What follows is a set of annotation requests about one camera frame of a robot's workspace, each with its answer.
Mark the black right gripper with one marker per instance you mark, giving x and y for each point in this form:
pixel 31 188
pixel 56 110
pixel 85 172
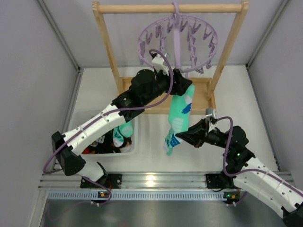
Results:
pixel 203 132

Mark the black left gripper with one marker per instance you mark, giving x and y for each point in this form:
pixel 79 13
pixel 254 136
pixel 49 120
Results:
pixel 178 81

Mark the mint green sock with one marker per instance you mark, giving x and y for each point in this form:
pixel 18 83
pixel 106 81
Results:
pixel 122 135
pixel 178 118

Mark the lilac round clip hanger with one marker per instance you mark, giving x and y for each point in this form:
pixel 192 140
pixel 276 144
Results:
pixel 194 41

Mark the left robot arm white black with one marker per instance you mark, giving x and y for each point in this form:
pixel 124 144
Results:
pixel 69 146

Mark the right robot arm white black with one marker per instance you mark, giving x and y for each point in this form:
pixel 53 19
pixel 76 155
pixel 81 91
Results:
pixel 242 169

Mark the wooden hanging rack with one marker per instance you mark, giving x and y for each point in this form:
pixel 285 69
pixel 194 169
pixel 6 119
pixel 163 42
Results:
pixel 204 88

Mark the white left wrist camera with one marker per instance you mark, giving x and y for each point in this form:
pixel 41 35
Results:
pixel 159 64

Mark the aluminium mounting rail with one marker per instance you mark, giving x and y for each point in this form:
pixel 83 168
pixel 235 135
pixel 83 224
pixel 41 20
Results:
pixel 140 186

